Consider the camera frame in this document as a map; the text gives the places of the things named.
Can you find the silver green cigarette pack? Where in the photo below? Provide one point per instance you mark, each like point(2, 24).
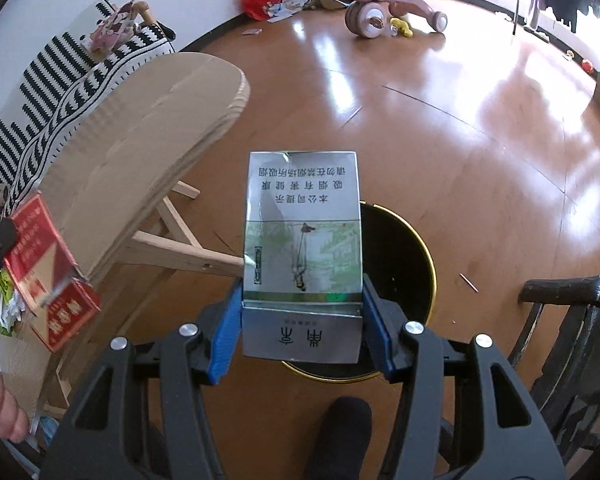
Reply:
point(300, 240)

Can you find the small red ball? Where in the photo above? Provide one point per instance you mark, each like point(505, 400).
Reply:
point(587, 65)

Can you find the light wooden table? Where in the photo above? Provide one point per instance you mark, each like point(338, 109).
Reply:
point(180, 255)

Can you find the wooden sofa armrest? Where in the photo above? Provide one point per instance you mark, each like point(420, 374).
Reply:
point(152, 17)

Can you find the green white snack wrapper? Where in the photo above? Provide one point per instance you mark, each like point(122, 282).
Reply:
point(9, 305)

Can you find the black trash bin gold rim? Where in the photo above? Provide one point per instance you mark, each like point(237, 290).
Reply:
point(397, 260)

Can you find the black wooden chair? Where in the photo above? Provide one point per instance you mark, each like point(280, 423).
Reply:
point(575, 340)

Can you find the scattered papers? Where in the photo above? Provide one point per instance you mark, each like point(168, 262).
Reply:
point(290, 5)

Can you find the black white striped sofa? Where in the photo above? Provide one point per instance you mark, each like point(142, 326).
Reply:
point(55, 75)

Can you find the thin stick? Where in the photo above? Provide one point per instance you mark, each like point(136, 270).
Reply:
point(469, 282)

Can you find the person's left hand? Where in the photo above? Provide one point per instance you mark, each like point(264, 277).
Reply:
point(2, 405)

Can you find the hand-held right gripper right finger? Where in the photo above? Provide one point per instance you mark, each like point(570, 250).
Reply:
point(377, 337)

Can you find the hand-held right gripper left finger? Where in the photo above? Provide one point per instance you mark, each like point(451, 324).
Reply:
point(224, 337)

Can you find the red cigarette pack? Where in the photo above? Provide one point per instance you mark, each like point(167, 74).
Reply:
point(35, 255)

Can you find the yellow toy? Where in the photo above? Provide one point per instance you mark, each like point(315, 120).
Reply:
point(401, 27)

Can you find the red plastic bag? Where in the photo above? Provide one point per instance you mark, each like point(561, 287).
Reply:
point(260, 2)

